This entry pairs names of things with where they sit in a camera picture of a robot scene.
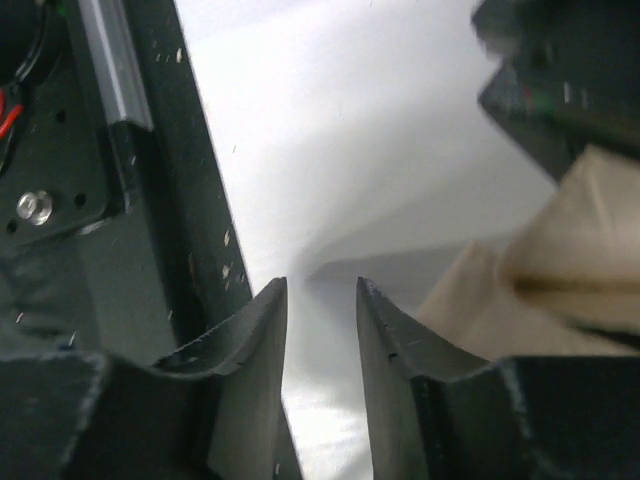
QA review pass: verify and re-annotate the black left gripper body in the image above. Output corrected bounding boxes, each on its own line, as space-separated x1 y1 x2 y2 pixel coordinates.
472 0 639 181

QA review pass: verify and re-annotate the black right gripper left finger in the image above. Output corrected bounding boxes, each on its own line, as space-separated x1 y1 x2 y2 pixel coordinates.
1 278 301 479

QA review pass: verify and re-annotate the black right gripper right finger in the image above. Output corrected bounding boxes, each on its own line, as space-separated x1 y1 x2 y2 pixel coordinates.
356 278 639 479

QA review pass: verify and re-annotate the beige and black folding umbrella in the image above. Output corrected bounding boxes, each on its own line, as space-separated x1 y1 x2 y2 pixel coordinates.
417 147 639 360

